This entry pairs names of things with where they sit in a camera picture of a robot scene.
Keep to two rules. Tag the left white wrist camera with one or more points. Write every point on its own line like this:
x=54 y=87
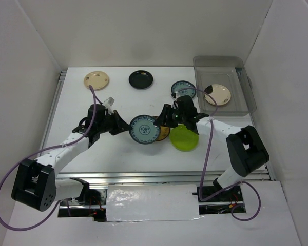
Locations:
x=108 y=103

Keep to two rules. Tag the aluminium table frame rail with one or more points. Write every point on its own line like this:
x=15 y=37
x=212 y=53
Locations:
x=119 y=158

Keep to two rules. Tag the lime green plate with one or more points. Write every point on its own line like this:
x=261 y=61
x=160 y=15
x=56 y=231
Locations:
x=183 y=139

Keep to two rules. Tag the yellow brown patterned plate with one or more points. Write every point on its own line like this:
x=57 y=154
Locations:
x=164 y=133

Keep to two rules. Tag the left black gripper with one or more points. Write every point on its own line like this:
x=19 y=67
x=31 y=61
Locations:
x=120 y=125

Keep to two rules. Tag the white foil covered panel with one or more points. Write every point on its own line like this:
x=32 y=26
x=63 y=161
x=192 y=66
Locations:
x=152 y=203

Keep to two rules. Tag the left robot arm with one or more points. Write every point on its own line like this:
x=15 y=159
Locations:
x=36 y=183

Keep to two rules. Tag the blue patterned plate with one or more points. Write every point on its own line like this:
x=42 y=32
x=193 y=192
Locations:
x=184 y=88
x=143 y=130

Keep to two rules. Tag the cream plate with flowers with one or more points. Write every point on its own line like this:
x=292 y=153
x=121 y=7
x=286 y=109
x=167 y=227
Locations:
x=97 y=79

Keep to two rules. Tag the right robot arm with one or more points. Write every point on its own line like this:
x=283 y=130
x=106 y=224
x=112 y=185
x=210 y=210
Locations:
x=245 y=148

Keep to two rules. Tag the cream plate with black blotch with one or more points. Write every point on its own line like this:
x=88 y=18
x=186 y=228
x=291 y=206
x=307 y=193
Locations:
x=219 y=93

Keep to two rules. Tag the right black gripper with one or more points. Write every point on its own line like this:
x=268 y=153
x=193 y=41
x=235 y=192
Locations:
x=162 y=120

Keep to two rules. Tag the clear plastic bin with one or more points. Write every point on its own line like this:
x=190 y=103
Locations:
x=227 y=86

